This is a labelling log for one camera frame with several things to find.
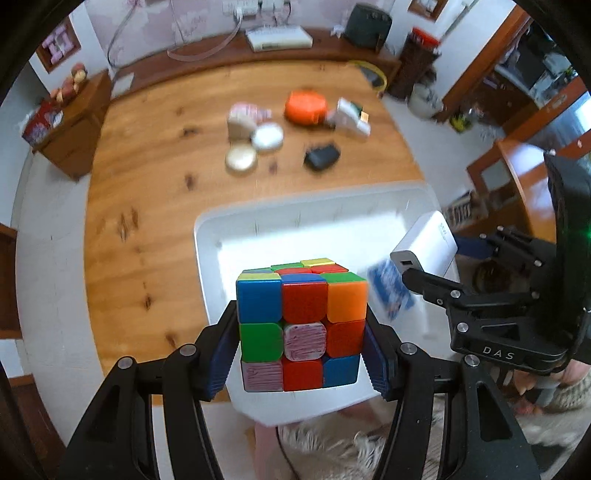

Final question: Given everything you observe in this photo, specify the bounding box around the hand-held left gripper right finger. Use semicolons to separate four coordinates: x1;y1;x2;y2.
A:
362;318;541;480

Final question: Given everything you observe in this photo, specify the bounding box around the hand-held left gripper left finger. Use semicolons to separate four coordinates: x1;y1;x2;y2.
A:
58;300;241;480

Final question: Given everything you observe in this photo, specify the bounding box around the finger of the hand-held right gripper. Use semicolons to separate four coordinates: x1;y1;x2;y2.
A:
455;226;557;287
402;269;542;311

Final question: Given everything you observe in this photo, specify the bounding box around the white power bank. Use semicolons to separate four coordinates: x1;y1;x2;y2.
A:
390;211;459;282

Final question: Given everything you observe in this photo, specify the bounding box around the multicoloured puzzle cube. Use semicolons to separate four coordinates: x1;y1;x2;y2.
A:
235;257;369;393

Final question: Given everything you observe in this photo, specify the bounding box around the white plastic bin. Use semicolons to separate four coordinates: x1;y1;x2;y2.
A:
193;180;458;425

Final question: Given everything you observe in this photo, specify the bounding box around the orange round tape measure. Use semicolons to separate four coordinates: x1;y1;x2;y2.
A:
284;91;328;125

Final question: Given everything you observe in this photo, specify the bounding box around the row of books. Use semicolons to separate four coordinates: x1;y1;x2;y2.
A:
445;189;481;227

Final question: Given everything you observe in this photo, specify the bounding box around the blue printed packet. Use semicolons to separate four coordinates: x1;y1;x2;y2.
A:
368;259;415;321

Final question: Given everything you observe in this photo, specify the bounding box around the wooden side furniture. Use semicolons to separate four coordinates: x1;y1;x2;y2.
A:
466;138;559;241

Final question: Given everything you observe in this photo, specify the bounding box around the fluffy white fabric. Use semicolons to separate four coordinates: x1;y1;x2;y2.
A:
277;413;398;480

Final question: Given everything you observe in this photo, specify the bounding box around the white ceramic jar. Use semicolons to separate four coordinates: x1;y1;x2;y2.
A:
409;83;444;121

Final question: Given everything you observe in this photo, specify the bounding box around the black small pouch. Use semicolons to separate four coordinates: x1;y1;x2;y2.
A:
303;144;341;172

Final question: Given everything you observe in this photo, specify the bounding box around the white small carton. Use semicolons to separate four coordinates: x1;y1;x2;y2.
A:
325;98;371;138

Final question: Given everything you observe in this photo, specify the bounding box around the yellow rimmed jar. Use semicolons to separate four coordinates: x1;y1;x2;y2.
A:
348;59;389;95

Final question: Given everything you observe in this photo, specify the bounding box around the white round lid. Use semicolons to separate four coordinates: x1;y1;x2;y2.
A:
252;124;284;152

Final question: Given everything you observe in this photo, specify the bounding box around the dark green speaker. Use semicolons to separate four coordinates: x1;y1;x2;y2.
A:
344;4;393;51

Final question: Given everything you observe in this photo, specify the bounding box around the small wooden cabinet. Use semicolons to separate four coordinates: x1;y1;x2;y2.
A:
28;69;112;181

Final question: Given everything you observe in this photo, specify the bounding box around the white router box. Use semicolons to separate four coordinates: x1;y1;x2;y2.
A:
246;26;314;52

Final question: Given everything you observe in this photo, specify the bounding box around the long wooden sideboard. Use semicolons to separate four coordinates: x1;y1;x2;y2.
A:
111;28;402;100

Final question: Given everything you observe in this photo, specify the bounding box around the red printed box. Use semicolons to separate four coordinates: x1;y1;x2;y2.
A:
22;99;63;146

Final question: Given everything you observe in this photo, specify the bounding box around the translucent flat strip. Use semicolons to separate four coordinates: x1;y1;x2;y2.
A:
167;18;243;61

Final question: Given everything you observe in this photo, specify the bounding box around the orange toy figure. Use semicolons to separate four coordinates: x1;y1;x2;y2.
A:
51;63;89;102

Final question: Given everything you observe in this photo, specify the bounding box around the white power strip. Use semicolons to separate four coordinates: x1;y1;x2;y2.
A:
222;0;291;19

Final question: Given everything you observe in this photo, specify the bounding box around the small wooden wall frame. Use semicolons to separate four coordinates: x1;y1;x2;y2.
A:
407;0;448;21

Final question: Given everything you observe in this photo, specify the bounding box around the wooden picture frame pink print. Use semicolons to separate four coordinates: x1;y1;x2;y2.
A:
36;23;81;73

